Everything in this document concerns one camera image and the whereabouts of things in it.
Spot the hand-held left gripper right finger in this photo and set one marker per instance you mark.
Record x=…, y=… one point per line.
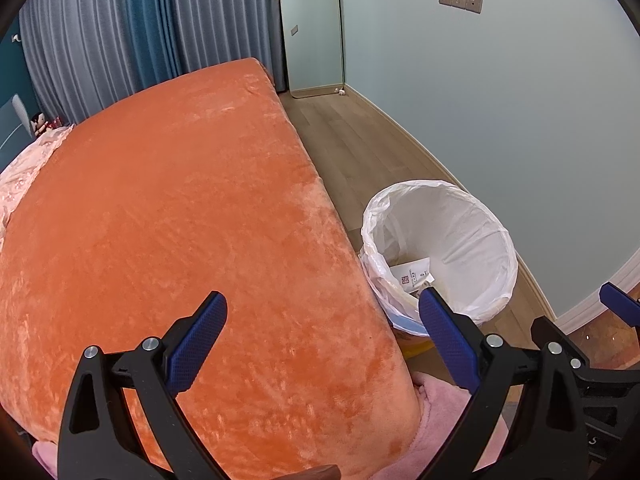
x=447, y=342

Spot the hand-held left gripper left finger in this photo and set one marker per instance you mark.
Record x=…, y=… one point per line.
x=197, y=345

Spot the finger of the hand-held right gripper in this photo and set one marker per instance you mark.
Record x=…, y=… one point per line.
x=620, y=305
x=547, y=330

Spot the white paper tag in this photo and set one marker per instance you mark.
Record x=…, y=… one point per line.
x=412, y=275

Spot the blue bin with white liner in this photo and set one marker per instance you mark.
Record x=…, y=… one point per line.
x=450, y=240

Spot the pink fleece garment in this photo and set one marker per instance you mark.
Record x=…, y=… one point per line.
x=445, y=405

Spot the orange plush blanket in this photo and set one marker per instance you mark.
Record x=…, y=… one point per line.
x=175, y=200

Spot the pink quilt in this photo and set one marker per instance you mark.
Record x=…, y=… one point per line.
x=30, y=170

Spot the small doll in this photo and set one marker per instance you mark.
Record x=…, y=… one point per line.
x=42, y=124

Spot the teal headboard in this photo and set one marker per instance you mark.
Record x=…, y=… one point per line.
x=10, y=130

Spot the grey curtain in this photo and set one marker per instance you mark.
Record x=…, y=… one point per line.
x=225, y=15
x=80, y=40

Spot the blue curtain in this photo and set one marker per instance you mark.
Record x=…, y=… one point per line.
x=152, y=20

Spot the standing mirror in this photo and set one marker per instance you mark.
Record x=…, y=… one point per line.
x=312, y=25

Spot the wall switch panel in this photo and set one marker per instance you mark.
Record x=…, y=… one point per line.
x=460, y=0

